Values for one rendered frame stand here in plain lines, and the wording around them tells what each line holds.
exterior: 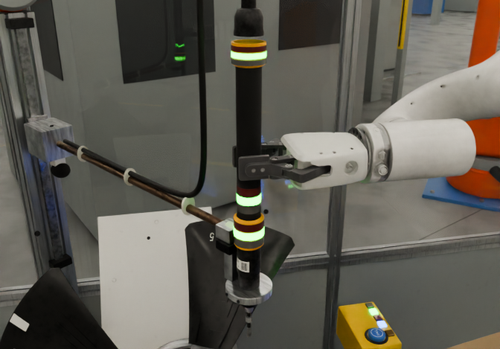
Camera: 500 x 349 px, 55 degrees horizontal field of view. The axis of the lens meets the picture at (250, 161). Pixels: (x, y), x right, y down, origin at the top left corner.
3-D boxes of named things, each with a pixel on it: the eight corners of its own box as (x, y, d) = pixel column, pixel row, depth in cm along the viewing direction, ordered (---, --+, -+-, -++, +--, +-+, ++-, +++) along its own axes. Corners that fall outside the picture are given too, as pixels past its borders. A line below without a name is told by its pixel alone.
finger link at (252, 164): (293, 184, 62) (242, 188, 61) (286, 175, 65) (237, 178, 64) (295, 161, 61) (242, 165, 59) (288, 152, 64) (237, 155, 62)
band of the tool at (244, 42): (224, 65, 60) (223, 42, 59) (248, 61, 63) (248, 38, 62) (249, 70, 57) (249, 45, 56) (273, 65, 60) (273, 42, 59)
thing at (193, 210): (56, 147, 106) (56, 141, 105) (62, 146, 107) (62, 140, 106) (227, 234, 71) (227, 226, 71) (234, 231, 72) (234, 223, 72)
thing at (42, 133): (26, 154, 112) (20, 119, 109) (55, 146, 117) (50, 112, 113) (47, 166, 105) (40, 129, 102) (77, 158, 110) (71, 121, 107)
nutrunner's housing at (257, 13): (231, 304, 73) (225, -18, 56) (248, 292, 76) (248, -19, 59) (249, 316, 71) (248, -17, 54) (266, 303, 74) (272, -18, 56)
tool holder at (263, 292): (206, 286, 74) (204, 229, 70) (239, 266, 78) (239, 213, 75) (249, 312, 68) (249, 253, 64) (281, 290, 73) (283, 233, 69)
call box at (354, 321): (335, 337, 130) (337, 304, 126) (370, 332, 132) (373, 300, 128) (359, 383, 115) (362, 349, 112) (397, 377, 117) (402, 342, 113)
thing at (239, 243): (227, 241, 69) (227, 234, 69) (248, 230, 72) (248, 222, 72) (249, 252, 67) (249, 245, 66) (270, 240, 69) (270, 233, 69)
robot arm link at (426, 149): (364, 117, 72) (393, 128, 64) (443, 113, 75) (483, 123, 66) (361, 172, 74) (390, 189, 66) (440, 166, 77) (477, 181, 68)
